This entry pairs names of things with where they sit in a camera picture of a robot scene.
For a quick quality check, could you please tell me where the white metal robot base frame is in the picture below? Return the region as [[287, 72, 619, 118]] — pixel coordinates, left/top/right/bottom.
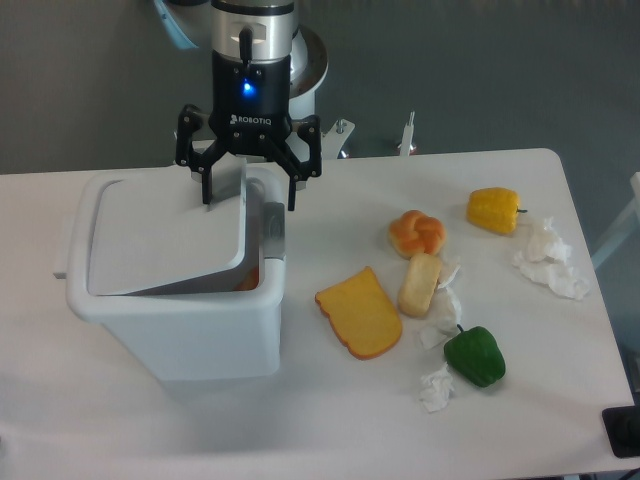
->
[[172, 111, 421, 169]]

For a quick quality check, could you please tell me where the yellow toast bread slice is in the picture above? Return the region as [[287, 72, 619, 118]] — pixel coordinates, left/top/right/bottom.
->
[[315, 266, 403, 360]]

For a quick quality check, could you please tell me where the white plastic trash can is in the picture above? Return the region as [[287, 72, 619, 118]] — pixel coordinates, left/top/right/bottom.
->
[[66, 165, 286, 381]]

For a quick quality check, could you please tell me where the round knotted bread roll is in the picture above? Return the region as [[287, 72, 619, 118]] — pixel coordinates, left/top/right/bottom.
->
[[388, 210, 447, 259]]

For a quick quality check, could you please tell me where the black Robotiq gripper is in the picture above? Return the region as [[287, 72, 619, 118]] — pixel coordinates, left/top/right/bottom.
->
[[175, 51, 322, 211]]

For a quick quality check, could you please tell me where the white trash can lid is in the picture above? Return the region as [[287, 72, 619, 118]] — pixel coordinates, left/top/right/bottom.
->
[[88, 155, 254, 296]]

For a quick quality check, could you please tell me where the white furniture edge at right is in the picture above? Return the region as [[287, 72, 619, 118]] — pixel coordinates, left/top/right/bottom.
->
[[591, 172, 639, 270]]

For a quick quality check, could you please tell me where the small crumpled white tissue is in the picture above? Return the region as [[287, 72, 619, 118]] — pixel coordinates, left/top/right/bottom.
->
[[418, 363, 454, 413]]

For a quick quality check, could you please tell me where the orange item inside trash can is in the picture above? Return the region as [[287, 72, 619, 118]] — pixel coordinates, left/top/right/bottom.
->
[[234, 267, 260, 291]]

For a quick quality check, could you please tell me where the black device at table edge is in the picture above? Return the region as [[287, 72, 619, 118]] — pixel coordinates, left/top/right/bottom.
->
[[602, 405, 639, 458]]

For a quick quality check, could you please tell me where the pale oblong bread bun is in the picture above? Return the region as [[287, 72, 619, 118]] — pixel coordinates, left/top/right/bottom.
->
[[398, 253, 442, 317]]

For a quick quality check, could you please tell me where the yellow bell pepper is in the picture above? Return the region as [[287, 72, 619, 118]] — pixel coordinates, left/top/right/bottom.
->
[[466, 187, 527, 235]]

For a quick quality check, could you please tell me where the green bell pepper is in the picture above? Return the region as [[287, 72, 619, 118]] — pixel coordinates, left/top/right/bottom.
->
[[443, 326, 506, 388]]

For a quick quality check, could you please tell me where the large crumpled white tissue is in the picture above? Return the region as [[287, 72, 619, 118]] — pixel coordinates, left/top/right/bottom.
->
[[511, 217, 590, 301]]

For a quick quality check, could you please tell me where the crumpled tissue beside bun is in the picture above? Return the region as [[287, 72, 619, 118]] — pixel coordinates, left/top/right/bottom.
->
[[418, 256, 462, 350]]

